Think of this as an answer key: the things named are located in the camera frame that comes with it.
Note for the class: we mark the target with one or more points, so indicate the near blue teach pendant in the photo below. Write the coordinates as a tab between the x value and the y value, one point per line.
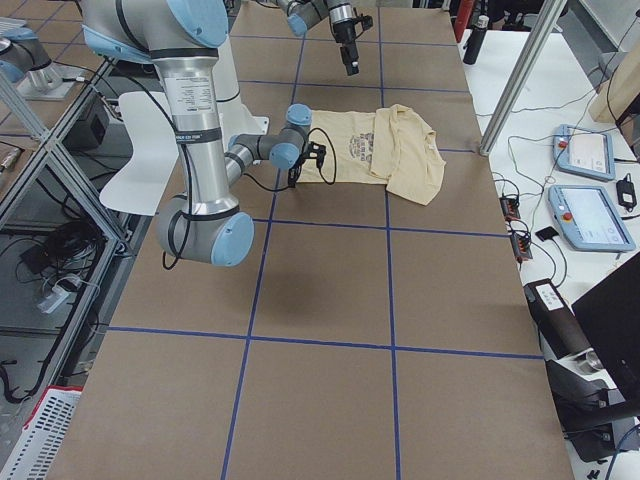
588	219

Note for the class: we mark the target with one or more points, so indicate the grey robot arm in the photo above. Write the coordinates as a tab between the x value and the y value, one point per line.
342	16
182	39

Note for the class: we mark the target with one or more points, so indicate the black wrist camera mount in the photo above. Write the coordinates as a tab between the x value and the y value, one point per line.
365	22
316	152

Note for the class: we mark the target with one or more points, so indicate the far blue teach pendant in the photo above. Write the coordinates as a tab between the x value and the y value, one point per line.
584	152

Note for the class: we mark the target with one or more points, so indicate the white plastic chair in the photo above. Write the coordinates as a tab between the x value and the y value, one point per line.
138	187

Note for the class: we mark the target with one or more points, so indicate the aluminium frame post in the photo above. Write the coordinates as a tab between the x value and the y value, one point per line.
547	18

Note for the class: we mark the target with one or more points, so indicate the black monitor stand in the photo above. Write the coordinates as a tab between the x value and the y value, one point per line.
594	374

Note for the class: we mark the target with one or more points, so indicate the black water bottle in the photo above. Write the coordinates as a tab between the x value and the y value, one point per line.
475	40

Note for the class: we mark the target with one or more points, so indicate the blue teach pendant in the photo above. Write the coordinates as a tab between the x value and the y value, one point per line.
588	219
584	152

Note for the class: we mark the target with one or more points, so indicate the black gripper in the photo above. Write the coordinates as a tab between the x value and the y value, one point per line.
344	32
298	168

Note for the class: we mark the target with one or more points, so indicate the white perforated basket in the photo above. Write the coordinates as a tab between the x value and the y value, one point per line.
42	434

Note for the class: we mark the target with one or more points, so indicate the cream long-sleeve printed shirt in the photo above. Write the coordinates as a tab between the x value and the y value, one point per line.
392	146

